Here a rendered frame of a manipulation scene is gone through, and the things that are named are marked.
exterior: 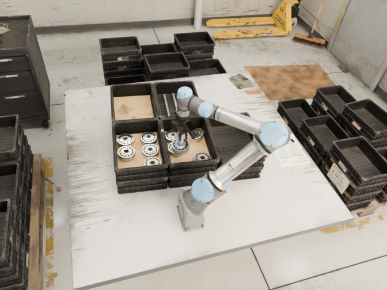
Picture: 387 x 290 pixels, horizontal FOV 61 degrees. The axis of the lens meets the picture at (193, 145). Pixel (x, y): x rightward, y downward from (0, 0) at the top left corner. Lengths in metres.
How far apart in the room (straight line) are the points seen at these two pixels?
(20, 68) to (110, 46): 1.03
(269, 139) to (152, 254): 0.84
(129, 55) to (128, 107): 1.24
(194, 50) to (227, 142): 1.72
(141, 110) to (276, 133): 1.15
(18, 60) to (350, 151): 2.81
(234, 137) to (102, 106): 1.04
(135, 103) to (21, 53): 1.11
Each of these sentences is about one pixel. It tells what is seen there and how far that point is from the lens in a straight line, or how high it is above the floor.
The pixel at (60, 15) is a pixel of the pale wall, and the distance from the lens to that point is 5.14.
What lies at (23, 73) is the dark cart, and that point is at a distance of 3.17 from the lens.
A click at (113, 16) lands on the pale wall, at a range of 5.17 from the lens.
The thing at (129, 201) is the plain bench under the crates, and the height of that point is 0.70.
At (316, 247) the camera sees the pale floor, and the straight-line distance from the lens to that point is 2.86.
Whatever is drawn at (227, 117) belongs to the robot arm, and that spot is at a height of 1.24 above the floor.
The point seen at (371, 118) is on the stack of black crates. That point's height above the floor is 0.50.
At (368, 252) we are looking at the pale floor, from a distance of 3.04.
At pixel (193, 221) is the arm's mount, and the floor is 0.79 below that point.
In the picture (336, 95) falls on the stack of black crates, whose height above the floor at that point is 0.38.
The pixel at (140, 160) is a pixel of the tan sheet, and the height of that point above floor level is 0.83.
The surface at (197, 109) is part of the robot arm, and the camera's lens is 1.61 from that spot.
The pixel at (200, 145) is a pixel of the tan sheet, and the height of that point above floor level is 0.83.
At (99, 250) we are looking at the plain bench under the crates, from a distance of 1.83.
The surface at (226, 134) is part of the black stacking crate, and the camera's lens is 2.19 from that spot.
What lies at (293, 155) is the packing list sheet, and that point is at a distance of 2.38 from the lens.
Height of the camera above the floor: 2.31
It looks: 45 degrees down
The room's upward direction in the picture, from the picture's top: 6 degrees clockwise
